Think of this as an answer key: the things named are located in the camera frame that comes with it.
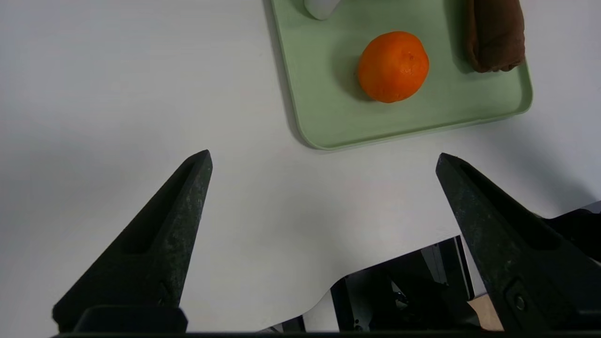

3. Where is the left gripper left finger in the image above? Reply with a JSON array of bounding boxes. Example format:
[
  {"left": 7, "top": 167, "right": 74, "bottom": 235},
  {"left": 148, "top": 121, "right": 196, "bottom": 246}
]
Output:
[{"left": 53, "top": 150, "right": 213, "bottom": 334}]

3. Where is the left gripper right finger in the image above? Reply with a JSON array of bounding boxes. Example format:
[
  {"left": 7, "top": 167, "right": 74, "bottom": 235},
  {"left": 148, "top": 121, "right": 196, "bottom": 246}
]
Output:
[{"left": 436, "top": 153, "right": 601, "bottom": 331}]

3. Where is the brown rolled towel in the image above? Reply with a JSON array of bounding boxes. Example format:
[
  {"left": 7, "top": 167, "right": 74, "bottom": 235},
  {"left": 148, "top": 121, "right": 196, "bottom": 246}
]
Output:
[{"left": 466, "top": 0, "right": 525, "bottom": 73}]

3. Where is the light green plastic tray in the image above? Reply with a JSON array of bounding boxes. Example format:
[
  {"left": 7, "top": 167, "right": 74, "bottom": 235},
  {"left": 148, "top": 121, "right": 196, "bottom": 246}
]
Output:
[{"left": 270, "top": 0, "right": 533, "bottom": 151}]

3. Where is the white plastic bottle clear cap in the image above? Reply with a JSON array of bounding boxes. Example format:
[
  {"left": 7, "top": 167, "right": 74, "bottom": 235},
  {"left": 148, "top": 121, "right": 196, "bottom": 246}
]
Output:
[{"left": 304, "top": 0, "right": 341, "bottom": 21}]

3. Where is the orange fruit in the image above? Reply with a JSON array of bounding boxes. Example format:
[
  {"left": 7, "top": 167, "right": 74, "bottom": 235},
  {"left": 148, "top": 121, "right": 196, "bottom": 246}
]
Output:
[{"left": 358, "top": 31, "right": 430, "bottom": 103}]

